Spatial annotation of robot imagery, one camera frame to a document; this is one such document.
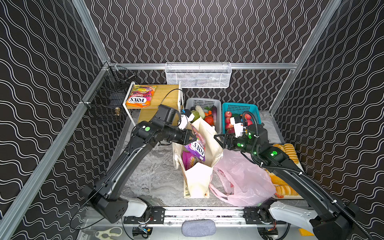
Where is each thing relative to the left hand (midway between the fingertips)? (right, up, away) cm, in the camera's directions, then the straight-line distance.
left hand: (199, 139), depth 64 cm
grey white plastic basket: (+6, +24, +53) cm, 58 cm away
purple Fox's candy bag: (0, -4, +3) cm, 5 cm away
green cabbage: (0, +13, +42) cm, 44 cm away
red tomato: (+9, +10, +42) cm, 44 cm away
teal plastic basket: (+36, +21, +61) cm, 74 cm away
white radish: (+3, +16, +46) cm, 49 cm away
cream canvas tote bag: (-1, -17, -1) cm, 17 cm away
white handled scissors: (-43, -45, +5) cm, 62 cm away
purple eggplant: (+13, +16, +46) cm, 50 cm away
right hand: (+10, +1, +7) cm, 12 cm away
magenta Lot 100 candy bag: (-5, -12, +15) cm, 20 cm away
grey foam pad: (0, -41, +4) cm, 42 cm away
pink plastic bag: (+23, -25, +19) cm, 39 cm away
